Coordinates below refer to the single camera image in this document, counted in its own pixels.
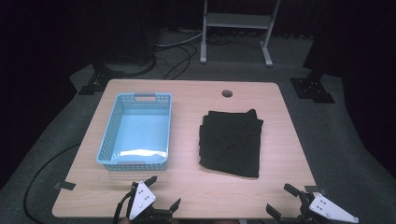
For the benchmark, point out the person's left hand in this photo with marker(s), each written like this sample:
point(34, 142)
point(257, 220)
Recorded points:
point(124, 221)

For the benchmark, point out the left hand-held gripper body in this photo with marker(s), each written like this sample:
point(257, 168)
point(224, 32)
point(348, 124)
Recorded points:
point(141, 199)

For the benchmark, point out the white metal stand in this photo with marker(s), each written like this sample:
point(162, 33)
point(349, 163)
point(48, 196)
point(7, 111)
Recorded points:
point(238, 20)

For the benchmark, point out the black stand base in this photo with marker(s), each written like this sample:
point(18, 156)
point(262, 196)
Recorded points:
point(311, 88)
point(99, 79)

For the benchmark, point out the black tape strip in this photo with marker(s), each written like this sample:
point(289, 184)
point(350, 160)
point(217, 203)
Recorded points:
point(313, 188)
point(64, 185)

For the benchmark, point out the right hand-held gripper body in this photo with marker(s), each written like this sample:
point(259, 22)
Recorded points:
point(325, 207)

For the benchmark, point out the black cloth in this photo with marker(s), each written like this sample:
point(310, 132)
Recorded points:
point(232, 143)

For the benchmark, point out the light blue plastic basket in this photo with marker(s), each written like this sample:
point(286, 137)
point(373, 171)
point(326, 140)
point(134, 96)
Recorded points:
point(137, 133)

